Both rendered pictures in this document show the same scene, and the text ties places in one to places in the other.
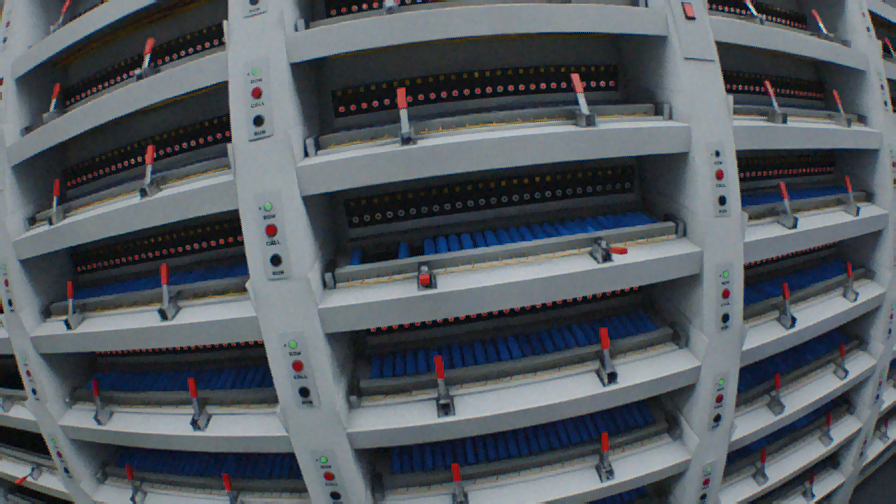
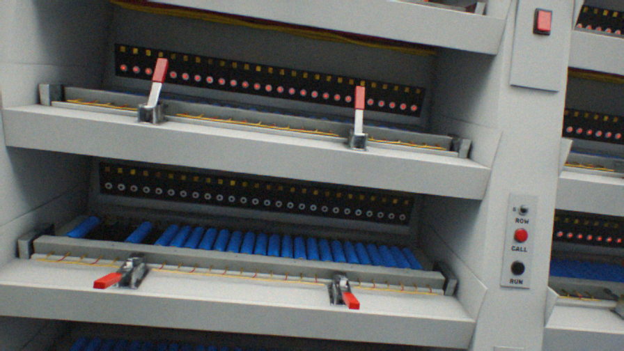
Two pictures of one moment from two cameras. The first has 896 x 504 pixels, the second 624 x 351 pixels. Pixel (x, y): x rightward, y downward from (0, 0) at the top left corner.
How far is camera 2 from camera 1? 22 cm
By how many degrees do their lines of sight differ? 8
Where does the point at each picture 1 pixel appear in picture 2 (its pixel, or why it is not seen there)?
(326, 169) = (42, 123)
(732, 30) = (607, 53)
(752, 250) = (559, 341)
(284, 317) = not seen: outside the picture
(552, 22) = (349, 19)
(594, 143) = (357, 168)
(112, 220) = not seen: outside the picture
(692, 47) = (528, 72)
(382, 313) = (63, 304)
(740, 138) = (567, 196)
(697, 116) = (505, 159)
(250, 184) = not seen: outside the picture
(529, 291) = (242, 317)
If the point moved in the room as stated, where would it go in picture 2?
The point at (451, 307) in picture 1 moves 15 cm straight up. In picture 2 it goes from (147, 315) to (163, 192)
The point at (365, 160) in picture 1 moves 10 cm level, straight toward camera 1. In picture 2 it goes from (91, 127) to (43, 110)
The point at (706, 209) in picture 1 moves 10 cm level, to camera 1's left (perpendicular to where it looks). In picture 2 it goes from (490, 274) to (416, 266)
